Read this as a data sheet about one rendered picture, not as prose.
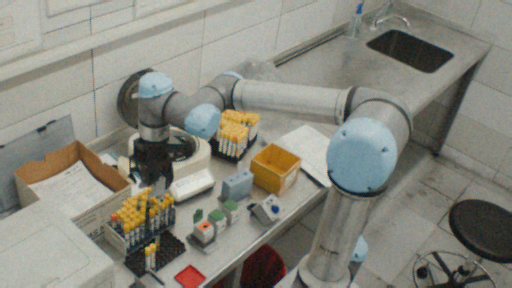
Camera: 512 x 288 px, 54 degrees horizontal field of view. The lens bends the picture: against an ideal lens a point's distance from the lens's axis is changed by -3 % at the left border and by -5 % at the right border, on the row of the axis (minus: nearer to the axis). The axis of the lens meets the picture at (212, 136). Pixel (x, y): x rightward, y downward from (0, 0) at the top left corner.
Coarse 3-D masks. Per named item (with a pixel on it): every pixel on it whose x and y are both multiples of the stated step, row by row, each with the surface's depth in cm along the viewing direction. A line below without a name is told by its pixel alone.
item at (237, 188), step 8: (232, 176) 167; (240, 176) 167; (248, 176) 167; (224, 184) 165; (232, 184) 164; (240, 184) 166; (248, 184) 169; (224, 192) 167; (232, 192) 166; (240, 192) 169; (248, 192) 172; (224, 200) 169; (240, 200) 171; (248, 200) 172
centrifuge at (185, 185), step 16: (176, 128) 182; (128, 144) 174; (192, 144) 180; (208, 144) 177; (192, 160) 169; (208, 160) 175; (176, 176) 168; (192, 176) 172; (208, 176) 174; (176, 192) 167; (192, 192) 169
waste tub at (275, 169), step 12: (276, 144) 182; (264, 156) 183; (276, 156) 185; (288, 156) 181; (252, 168) 176; (264, 168) 173; (276, 168) 186; (288, 168) 183; (264, 180) 175; (276, 180) 172; (288, 180) 175; (276, 192) 174
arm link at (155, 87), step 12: (156, 72) 114; (144, 84) 111; (156, 84) 110; (168, 84) 111; (144, 96) 112; (156, 96) 111; (144, 108) 114; (156, 108) 112; (144, 120) 116; (156, 120) 115
